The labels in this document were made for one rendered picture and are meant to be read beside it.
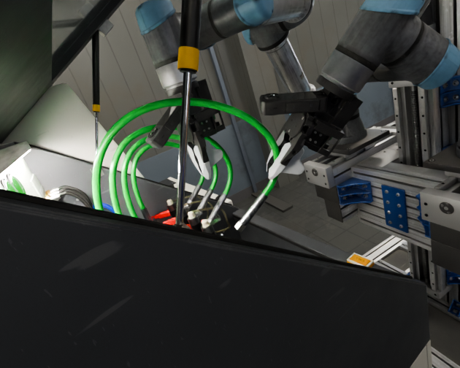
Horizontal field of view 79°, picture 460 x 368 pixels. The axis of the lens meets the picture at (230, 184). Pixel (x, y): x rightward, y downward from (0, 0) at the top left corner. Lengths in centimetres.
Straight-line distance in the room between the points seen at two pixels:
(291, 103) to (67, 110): 64
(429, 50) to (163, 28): 44
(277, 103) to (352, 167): 77
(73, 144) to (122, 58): 212
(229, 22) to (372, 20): 26
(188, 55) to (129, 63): 271
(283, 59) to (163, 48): 58
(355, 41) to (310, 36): 336
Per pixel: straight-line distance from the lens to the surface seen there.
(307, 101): 51
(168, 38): 60
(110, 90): 294
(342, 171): 121
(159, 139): 58
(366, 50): 51
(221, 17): 63
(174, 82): 59
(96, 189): 57
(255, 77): 315
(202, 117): 60
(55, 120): 92
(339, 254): 77
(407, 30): 54
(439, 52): 58
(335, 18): 415
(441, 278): 147
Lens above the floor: 144
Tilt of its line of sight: 21 degrees down
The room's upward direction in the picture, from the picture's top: 19 degrees counter-clockwise
